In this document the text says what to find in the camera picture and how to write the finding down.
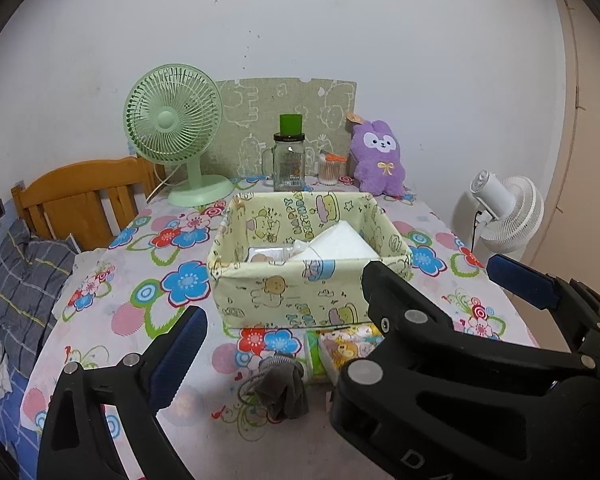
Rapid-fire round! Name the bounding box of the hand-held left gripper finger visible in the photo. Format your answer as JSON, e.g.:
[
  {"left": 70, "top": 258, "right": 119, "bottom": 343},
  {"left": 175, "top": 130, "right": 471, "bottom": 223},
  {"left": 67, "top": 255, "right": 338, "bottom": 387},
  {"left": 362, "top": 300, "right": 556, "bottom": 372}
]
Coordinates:
[{"left": 37, "top": 305, "right": 208, "bottom": 480}]

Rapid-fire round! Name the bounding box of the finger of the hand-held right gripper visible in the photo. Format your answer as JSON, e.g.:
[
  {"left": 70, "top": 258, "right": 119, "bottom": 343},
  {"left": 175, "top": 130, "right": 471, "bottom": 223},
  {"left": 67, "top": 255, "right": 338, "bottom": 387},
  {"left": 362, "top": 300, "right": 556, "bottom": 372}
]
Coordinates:
[
  {"left": 486, "top": 253, "right": 600, "bottom": 376},
  {"left": 330, "top": 260, "right": 581, "bottom": 427}
]

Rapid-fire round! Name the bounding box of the cartoon print tissue pack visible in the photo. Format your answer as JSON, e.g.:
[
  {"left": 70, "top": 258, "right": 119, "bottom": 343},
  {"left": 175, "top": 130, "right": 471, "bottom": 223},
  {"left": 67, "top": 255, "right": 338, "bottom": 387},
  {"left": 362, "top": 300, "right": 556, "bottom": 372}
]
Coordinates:
[{"left": 304, "top": 324, "right": 386, "bottom": 386}]

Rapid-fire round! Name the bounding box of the white soft tissue pack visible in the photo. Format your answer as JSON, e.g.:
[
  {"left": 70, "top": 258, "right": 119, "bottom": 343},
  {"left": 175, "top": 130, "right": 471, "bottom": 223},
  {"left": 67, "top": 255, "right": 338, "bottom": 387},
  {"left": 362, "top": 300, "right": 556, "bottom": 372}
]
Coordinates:
[{"left": 287, "top": 220, "right": 381, "bottom": 262}]

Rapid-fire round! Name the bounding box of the dark grey sock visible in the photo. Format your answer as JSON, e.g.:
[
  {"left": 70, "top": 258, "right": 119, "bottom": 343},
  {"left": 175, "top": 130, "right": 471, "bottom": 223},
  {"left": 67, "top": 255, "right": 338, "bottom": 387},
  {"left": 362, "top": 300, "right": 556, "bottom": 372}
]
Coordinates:
[{"left": 240, "top": 352, "right": 310, "bottom": 421}]

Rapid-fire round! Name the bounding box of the yellow cartoon fabric storage box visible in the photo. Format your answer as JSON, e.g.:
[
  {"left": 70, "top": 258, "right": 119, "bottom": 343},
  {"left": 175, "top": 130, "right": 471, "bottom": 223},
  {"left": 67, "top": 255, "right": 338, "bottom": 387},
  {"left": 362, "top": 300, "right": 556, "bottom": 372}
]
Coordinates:
[{"left": 206, "top": 191, "right": 414, "bottom": 330}]

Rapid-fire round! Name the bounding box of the white floor fan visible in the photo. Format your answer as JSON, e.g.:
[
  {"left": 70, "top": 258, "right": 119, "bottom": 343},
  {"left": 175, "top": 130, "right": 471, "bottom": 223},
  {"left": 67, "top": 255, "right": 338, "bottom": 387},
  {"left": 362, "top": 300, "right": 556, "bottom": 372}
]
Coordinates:
[{"left": 467, "top": 170, "right": 545, "bottom": 253}]

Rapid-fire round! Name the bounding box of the clear plastic packet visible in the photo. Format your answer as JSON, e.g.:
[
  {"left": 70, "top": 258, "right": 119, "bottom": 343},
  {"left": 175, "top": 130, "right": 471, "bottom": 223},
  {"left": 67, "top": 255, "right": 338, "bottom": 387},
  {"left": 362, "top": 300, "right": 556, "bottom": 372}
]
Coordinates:
[{"left": 245, "top": 245, "right": 288, "bottom": 264}]

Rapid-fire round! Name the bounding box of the purple plush bunny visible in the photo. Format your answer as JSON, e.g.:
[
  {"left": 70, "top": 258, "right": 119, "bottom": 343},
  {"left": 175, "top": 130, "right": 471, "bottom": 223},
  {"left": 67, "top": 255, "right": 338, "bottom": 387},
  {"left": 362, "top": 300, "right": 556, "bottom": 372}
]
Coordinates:
[{"left": 347, "top": 111, "right": 407, "bottom": 197}]

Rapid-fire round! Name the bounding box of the cotton swab jar orange lid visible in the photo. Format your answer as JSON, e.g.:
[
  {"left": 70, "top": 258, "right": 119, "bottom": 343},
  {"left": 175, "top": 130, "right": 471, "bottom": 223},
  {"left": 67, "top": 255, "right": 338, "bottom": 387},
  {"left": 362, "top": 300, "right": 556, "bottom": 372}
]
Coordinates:
[{"left": 319, "top": 152, "right": 346, "bottom": 187}]

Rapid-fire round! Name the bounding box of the beige wooden door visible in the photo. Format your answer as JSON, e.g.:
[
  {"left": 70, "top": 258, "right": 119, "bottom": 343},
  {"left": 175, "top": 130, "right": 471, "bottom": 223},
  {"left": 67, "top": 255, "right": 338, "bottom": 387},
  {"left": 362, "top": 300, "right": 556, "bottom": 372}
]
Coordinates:
[{"left": 530, "top": 0, "right": 600, "bottom": 311}]

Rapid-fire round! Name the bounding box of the grey plaid pillow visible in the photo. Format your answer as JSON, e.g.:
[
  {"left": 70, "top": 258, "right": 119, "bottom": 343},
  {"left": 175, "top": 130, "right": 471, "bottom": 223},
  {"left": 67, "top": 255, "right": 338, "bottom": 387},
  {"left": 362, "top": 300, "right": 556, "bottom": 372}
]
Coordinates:
[{"left": 0, "top": 220, "right": 81, "bottom": 376}]

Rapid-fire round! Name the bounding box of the glass mug jar green lid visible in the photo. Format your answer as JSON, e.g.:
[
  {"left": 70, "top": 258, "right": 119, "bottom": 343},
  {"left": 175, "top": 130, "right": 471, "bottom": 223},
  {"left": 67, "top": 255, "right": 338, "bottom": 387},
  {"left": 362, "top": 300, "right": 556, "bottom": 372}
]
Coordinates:
[{"left": 261, "top": 115, "right": 308, "bottom": 192}]

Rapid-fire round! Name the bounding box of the blue bed sheet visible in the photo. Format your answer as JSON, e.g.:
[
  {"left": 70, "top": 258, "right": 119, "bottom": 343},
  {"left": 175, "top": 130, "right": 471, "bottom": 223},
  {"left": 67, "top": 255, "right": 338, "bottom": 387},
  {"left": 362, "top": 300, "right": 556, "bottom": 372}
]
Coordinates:
[{"left": 0, "top": 360, "right": 43, "bottom": 480}]

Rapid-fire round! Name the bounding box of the green desk fan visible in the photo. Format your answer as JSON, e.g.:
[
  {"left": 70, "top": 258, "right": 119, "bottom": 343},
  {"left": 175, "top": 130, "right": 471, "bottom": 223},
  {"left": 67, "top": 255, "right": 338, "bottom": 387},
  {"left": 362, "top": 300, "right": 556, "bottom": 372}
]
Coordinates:
[{"left": 124, "top": 63, "right": 235, "bottom": 207}]

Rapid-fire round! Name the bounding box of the green cartoon print board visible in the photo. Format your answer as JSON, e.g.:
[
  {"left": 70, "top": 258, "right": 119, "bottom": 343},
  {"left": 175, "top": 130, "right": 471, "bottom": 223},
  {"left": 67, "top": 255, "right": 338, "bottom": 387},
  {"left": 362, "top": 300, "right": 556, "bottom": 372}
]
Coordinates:
[{"left": 215, "top": 77, "right": 358, "bottom": 181}]

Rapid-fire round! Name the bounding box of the green fan power cord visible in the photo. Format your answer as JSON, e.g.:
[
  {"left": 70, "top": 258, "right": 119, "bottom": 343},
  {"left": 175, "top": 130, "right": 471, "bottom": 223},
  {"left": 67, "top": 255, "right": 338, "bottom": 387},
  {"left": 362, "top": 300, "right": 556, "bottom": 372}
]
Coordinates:
[{"left": 147, "top": 162, "right": 177, "bottom": 204}]

